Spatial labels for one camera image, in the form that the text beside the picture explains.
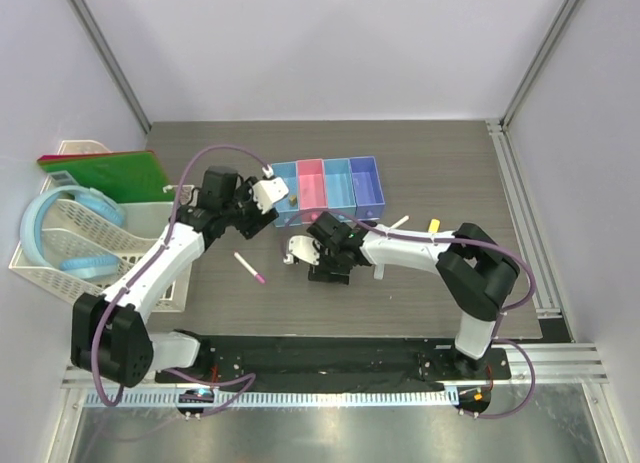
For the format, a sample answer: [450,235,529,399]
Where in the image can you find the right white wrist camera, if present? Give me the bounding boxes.
[283,235,320,266]

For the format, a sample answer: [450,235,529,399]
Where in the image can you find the yellow capped white highlighter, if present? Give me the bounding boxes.
[428,219,441,233]

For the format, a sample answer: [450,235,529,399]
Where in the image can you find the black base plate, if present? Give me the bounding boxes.
[153,335,511,393]

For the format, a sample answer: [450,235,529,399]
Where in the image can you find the green folder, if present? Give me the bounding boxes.
[38,151,175,203]

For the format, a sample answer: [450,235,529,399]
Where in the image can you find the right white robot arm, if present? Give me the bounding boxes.
[287,211,520,378]

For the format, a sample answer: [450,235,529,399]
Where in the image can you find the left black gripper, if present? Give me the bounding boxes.
[222,177,277,239]

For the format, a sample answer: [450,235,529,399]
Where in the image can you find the blue capped clear tube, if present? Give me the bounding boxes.
[373,264,385,280]

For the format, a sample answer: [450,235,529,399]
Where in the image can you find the white pink-tipped marker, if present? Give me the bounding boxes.
[233,252,266,284]

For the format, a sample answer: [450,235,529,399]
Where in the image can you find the four-colour compartment organizer box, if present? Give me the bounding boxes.
[272,156,386,228]

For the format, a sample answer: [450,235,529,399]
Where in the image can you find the white red-tipped pen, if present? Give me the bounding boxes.
[389,215,410,229]

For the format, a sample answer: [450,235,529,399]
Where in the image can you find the light blue headphones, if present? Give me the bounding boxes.
[20,185,126,281]

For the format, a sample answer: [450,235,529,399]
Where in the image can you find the red folder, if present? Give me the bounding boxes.
[36,151,141,166]

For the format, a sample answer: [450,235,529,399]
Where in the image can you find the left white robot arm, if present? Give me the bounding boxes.
[70,167,289,388]

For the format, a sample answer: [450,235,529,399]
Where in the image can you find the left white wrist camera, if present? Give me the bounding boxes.
[251,165,289,214]

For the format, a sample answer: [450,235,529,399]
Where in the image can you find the slotted cable duct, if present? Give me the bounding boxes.
[82,389,460,409]

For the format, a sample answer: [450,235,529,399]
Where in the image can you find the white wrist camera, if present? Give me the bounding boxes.
[283,235,320,266]
[251,165,289,214]

